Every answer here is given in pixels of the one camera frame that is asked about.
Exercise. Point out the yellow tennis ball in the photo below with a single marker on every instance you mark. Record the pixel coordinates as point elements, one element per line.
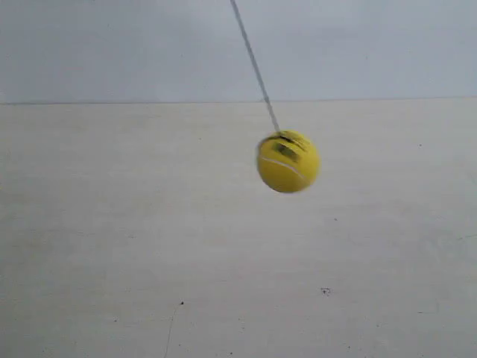
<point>287,161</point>

